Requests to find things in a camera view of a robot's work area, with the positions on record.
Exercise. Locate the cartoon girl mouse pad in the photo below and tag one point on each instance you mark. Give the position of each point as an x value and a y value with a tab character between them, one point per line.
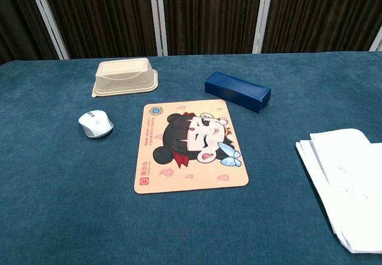
191	145

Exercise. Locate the white computer mouse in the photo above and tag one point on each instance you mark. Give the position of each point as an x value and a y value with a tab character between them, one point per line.
95	123

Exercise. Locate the white paper sheet with writing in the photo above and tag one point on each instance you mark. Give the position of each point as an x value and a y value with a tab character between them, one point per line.
352	169

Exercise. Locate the dark blue rectangular box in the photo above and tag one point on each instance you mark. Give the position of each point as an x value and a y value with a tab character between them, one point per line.
237	90

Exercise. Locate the beige plastic food container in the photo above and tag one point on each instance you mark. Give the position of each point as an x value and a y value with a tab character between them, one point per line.
123	75

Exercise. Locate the blue velvet tablecloth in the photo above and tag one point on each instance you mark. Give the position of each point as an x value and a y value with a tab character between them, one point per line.
74	202

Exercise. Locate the dark folding screen panel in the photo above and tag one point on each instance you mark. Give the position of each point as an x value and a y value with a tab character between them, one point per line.
101	14
319	14
18	17
209	14

